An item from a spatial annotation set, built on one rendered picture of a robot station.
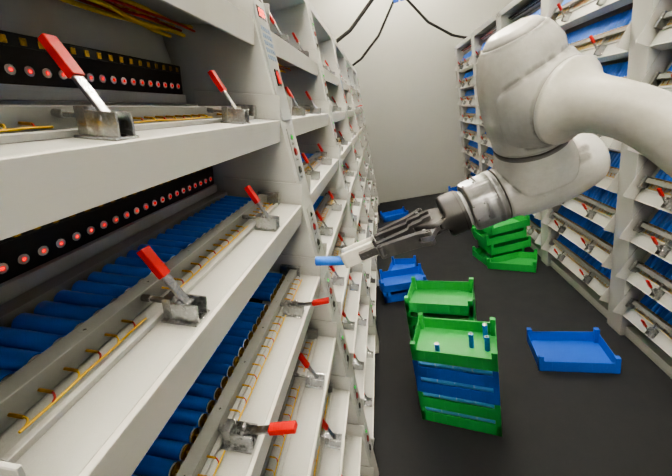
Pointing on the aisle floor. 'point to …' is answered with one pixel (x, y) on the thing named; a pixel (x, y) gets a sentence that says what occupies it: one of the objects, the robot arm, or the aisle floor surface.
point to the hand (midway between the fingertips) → (359, 251)
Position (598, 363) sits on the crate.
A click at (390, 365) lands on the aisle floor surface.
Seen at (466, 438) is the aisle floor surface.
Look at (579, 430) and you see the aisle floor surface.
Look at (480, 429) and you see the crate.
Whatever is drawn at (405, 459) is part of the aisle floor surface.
